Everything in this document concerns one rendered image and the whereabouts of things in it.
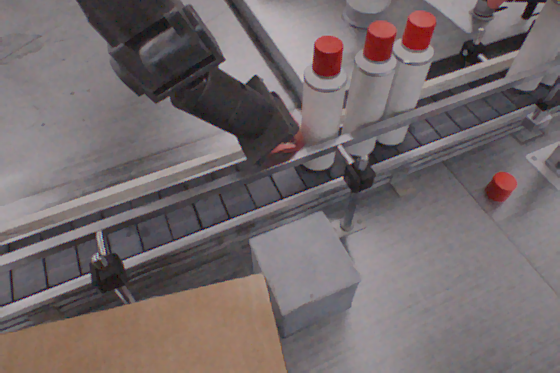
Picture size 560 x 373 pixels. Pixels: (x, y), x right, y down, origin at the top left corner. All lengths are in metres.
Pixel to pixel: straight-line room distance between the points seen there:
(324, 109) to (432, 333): 0.31
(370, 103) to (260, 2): 0.45
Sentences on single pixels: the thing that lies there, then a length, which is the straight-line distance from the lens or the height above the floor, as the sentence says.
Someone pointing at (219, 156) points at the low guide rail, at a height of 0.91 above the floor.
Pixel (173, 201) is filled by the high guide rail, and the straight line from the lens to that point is 0.51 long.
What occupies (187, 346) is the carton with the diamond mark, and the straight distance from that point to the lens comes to 0.27.
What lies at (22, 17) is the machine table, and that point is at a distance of 1.13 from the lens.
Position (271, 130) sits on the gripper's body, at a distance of 0.49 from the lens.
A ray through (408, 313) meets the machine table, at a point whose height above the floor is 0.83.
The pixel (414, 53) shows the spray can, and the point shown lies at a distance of 0.56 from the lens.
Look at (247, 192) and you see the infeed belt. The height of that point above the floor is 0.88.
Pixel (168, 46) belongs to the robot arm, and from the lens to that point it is 0.38.
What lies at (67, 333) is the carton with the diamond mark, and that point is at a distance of 0.30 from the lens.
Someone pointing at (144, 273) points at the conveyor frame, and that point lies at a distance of 0.61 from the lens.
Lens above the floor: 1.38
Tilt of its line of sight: 52 degrees down
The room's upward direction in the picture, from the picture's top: straight up
